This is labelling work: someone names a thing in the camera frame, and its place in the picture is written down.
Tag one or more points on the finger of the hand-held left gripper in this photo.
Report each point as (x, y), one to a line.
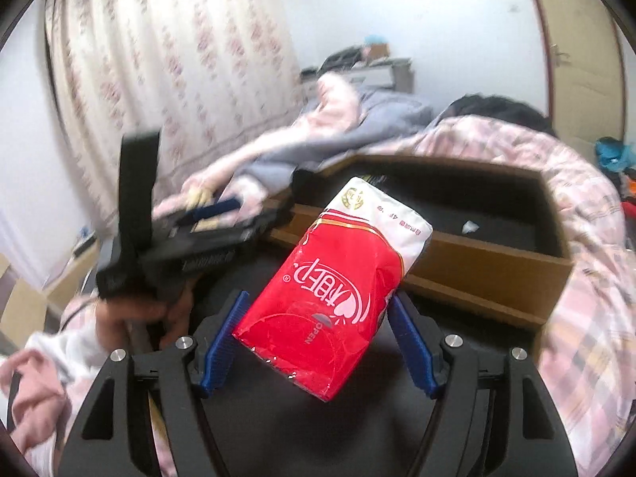
(258, 226)
(213, 210)

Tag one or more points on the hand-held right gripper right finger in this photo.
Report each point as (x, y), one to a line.
(417, 353)

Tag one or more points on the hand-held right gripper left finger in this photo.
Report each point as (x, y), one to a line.
(223, 348)

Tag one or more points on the yellow fluffy towel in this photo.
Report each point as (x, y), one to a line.
(197, 196)

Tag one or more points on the red and white tissue pack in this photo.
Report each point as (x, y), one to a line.
(323, 303)

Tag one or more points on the brown cardboard box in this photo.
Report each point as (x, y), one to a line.
(497, 253)

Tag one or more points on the person's left hand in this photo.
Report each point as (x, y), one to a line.
(129, 320)

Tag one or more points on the low wooden cabinet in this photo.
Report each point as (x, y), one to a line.
(74, 271)

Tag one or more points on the light blue cloth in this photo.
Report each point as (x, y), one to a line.
(469, 227)

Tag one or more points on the pink fleece blanket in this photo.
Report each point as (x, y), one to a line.
(333, 99)

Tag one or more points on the pink floral curtain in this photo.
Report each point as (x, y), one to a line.
(164, 59)

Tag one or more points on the grey quilt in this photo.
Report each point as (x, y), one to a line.
(382, 114)

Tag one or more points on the pink plaid quilt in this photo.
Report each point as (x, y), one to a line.
(586, 258)

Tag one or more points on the white and grey nightstand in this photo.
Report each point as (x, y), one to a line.
(382, 77)

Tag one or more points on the small cardboard box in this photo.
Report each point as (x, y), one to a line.
(378, 49)

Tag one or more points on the stack of blue face masks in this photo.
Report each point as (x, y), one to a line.
(373, 39)

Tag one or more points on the black jacket on bed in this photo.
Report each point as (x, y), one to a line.
(497, 112)

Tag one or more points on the cream door with red frame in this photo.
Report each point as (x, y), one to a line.
(581, 59)

